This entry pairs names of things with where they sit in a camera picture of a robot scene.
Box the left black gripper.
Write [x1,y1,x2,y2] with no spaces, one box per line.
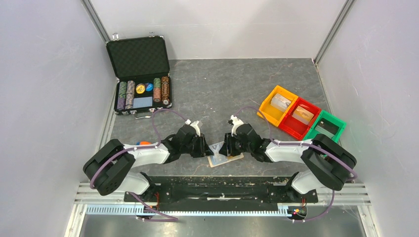
[181,133,214,158]

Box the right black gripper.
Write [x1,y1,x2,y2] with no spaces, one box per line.
[219,131,252,157]

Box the beige leather card holder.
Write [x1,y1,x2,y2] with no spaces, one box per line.
[208,142,244,168]

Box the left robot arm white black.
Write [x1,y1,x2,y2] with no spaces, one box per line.
[83,121,213,201]

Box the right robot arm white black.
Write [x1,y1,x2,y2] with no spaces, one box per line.
[219,123,357,201]

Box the card deck in yellow bin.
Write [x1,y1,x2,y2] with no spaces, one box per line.
[270,94,291,112]

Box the blue playing card deck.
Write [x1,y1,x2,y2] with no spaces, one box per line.
[132,97,153,109]

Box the card deck in red bin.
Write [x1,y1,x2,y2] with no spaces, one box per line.
[292,106,314,125]

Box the card deck in green bin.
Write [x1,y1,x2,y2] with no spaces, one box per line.
[315,118,339,139]

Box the yellow plastic bin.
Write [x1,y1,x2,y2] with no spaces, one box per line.
[257,85,298,127]

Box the orange blue toy block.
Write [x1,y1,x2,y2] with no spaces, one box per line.
[136,141,152,146]

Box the red plastic bin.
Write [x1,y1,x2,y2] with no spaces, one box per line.
[278,97,322,140]

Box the brown orange chip stack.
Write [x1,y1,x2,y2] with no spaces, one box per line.
[161,77,170,105]

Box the green orange chip stack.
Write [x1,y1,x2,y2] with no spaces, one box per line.
[153,78,162,103]

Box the blue dealer button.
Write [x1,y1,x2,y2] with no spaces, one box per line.
[145,83,154,92]

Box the yellow dealer button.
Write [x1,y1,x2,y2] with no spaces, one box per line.
[135,83,146,94]

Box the black poker chip case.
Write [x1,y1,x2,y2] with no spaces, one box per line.
[106,35,173,115]

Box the green plastic bin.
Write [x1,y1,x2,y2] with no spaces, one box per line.
[303,110,346,143]

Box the grey purple chip stack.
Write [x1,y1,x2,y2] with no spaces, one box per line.
[125,80,135,109]

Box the green purple chip stack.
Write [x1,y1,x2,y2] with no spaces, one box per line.
[117,81,127,110]

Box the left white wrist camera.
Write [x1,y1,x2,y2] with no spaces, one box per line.
[185,119,203,136]

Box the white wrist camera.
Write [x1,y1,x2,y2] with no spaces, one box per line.
[185,119,203,136]
[228,115,244,136]

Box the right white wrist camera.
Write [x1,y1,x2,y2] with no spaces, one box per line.
[228,115,244,136]

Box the white slotted cable duct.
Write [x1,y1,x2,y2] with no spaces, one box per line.
[86,204,292,217]

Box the right aluminium frame post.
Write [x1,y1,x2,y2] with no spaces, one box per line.
[313,0,356,67]

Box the aluminium frame post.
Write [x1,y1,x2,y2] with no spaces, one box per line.
[313,0,356,67]
[81,0,110,42]

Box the left aluminium frame post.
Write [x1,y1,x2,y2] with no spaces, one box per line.
[81,0,110,42]

